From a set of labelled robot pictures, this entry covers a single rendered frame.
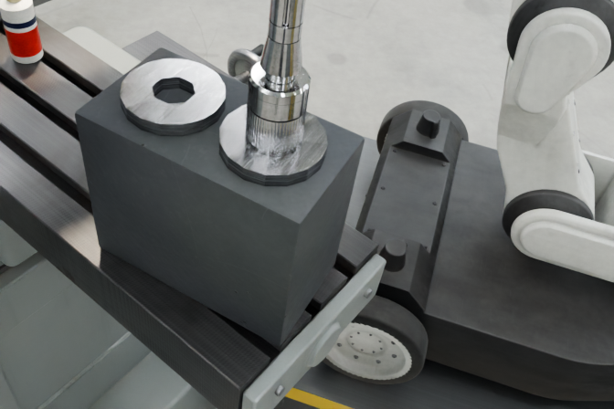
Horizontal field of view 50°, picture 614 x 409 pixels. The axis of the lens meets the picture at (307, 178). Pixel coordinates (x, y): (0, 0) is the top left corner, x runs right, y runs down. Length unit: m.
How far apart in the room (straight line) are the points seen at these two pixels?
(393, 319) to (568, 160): 0.36
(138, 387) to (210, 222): 0.89
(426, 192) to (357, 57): 1.38
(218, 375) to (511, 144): 0.61
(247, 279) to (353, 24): 2.23
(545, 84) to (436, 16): 2.01
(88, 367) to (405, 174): 0.69
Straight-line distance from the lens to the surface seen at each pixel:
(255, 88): 0.49
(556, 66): 0.92
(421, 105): 1.44
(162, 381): 1.43
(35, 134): 0.86
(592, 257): 1.16
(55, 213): 0.76
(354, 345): 1.16
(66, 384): 1.31
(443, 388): 1.25
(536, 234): 1.12
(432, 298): 1.14
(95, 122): 0.58
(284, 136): 0.51
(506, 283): 1.20
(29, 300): 1.05
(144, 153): 0.55
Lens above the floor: 1.47
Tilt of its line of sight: 46 degrees down
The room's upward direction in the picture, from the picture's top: 9 degrees clockwise
